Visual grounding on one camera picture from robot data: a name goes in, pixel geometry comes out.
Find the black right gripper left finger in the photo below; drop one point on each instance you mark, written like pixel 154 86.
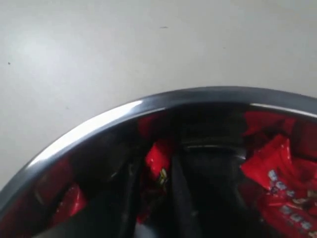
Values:
pixel 112 214

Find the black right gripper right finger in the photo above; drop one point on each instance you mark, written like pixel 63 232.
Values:
pixel 205 195

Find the metal bowl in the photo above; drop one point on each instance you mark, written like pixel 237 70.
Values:
pixel 30 199

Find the red wrapped candy pile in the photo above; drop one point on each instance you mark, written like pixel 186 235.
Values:
pixel 279 167

